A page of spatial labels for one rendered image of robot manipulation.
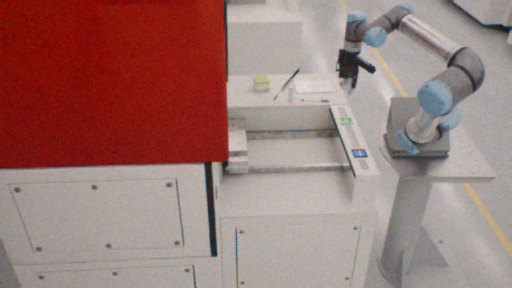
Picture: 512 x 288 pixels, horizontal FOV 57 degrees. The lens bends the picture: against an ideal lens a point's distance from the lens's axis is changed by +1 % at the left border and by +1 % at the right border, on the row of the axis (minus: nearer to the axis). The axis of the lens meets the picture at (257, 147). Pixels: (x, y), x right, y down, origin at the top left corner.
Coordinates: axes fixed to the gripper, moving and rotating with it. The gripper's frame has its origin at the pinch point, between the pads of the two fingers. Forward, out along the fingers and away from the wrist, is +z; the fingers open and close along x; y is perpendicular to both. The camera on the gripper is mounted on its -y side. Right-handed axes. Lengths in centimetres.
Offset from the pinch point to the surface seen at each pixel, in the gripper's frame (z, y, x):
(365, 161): 15.1, -0.7, 30.8
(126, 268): 34, 91, 65
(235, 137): 23, 51, -1
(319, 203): 29, 18, 40
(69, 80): -40, 95, 66
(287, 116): 20.3, 25.6, -15.1
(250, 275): 63, 47, 46
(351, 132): 15.1, 0.1, 9.0
